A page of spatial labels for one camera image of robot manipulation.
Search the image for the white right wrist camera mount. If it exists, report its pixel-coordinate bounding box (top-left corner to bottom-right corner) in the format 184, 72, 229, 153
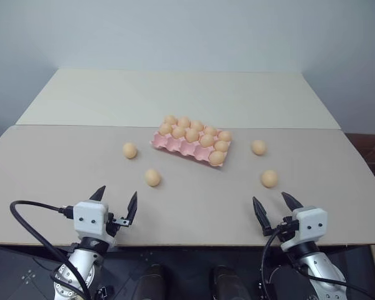
280, 205, 329, 252

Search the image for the pink egg tray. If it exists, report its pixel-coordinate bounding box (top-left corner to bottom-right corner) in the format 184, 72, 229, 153
148, 122, 233, 171

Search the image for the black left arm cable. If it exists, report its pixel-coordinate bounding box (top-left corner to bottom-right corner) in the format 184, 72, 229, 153
9, 199, 92, 300

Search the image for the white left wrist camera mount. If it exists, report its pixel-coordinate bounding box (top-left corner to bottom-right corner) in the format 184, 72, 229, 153
72, 200, 117, 248

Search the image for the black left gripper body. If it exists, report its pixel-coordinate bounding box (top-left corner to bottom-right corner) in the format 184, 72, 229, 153
107, 212, 123, 238

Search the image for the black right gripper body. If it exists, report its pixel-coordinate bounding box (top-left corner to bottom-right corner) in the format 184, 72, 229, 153
276, 215, 301, 243

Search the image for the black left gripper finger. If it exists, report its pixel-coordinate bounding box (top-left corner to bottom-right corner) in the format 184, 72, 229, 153
88, 185, 108, 203
113, 191, 139, 227

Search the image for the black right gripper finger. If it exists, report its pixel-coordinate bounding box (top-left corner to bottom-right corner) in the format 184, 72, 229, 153
252, 196, 281, 238
281, 191, 304, 217

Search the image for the dark rounded shape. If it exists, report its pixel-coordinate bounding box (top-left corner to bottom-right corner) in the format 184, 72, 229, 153
136, 264, 173, 300
208, 264, 251, 300

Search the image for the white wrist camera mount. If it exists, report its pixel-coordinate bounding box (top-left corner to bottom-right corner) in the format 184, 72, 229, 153
72, 200, 117, 248
280, 205, 329, 252

